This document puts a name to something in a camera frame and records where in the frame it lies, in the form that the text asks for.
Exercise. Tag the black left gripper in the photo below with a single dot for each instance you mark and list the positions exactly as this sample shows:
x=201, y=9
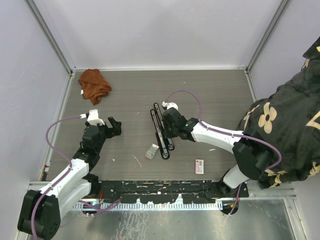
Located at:
x=115, y=125

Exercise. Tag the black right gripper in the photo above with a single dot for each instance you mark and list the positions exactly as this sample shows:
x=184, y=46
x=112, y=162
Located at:
x=167, y=133

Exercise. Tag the black stapler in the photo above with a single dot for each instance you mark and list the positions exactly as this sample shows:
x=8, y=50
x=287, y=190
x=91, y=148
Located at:
x=169, y=142
x=162, y=145

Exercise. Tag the red white staple box sleeve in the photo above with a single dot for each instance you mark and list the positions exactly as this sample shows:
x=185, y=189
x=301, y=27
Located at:
x=199, y=166

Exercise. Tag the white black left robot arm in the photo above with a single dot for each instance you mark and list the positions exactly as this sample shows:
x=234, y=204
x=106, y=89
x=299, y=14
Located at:
x=43, y=210

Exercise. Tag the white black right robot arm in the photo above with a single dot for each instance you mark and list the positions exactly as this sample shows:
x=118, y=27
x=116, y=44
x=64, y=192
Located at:
x=251, y=153

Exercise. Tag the orange-brown cloth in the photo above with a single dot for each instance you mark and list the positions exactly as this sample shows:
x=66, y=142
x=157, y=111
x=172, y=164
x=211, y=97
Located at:
x=94, y=86

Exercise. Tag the black floral fleece garment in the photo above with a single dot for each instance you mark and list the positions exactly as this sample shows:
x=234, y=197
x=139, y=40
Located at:
x=289, y=119

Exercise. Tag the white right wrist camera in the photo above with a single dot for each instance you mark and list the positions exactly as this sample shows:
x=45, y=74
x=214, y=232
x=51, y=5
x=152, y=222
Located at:
x=168, y=105

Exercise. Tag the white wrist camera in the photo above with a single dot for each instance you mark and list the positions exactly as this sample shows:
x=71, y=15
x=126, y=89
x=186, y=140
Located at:
x=93, y=118
x=168, y=105

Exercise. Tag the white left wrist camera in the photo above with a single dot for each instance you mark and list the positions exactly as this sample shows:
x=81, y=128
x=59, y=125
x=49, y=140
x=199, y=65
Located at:
x=93, y=118

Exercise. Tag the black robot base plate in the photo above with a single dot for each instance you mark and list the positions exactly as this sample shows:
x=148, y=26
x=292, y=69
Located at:
x=159, y=191

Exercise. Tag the perforated cable duct strip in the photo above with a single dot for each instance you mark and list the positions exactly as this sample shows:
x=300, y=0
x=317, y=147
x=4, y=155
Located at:
x=176, y=206

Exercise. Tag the aluminium frame post left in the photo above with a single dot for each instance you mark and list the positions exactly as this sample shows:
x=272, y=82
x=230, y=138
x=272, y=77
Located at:
x=49, y=35

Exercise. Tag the aluminium frame post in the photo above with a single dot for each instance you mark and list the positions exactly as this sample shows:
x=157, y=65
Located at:
x=280, y=10
x=49, y=35

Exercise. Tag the aluminium front rail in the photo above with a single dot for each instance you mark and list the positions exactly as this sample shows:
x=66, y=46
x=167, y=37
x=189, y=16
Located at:
x=284, y=190

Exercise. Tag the aluminium frame post right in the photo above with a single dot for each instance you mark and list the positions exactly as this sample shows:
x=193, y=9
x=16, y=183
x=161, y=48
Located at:
x=280, y=10

